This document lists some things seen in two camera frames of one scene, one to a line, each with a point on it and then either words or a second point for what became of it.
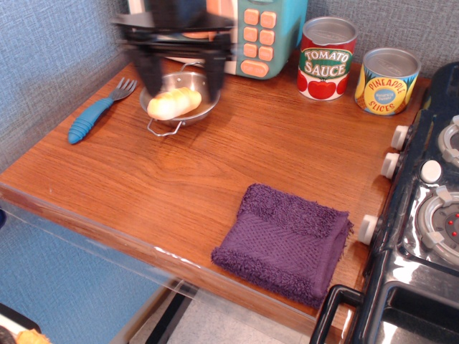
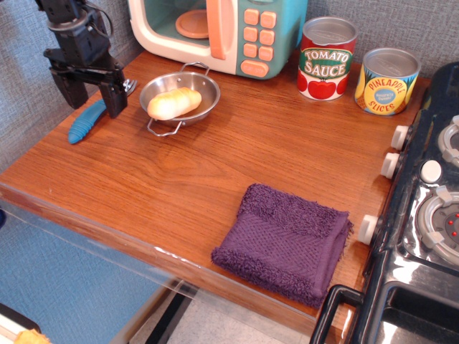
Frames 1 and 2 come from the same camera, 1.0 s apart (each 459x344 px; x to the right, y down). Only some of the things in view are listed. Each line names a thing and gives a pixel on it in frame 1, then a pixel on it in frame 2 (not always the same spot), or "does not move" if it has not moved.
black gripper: x=174 y=28 -> x=83 y=49
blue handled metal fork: x=87 y=121 does not move
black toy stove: x=411 y=291 does not move
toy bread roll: x=173 y=103 does not move
